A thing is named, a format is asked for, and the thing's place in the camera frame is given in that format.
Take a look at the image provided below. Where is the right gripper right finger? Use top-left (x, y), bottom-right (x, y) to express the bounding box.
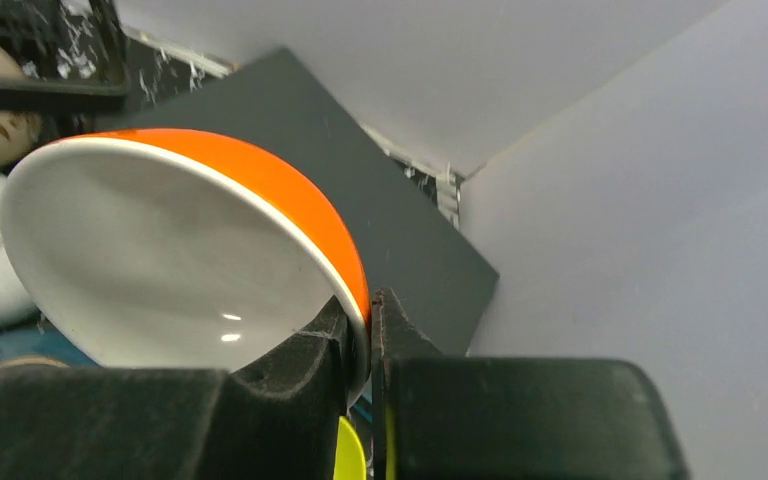
top-left (371, 289), bottom-right (690, 479)

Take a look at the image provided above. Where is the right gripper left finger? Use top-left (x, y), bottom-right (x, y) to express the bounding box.
top-left (0, 300), bottom-right (351, 479)

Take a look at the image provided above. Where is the yellow plastic bowl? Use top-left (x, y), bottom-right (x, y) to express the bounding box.
top-left (333, 399), bottom-right (397, 480)

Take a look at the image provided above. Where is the orange bowl white inside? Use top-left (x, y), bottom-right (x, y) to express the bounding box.
top-left (0, 128), bottom-right (371, 402)

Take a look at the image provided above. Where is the dark blue glazed bowl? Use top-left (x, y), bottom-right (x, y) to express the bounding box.
top-left (0, 325), bottom-right (96, 369)

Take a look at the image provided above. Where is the grey teal network switch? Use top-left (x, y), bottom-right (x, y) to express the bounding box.
top-left (96, 49), bottom-right (498, 355)

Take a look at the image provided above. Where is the black wire dish rack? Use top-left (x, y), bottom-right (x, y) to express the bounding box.
top-left (0, 1), bottom-right (130, 114)

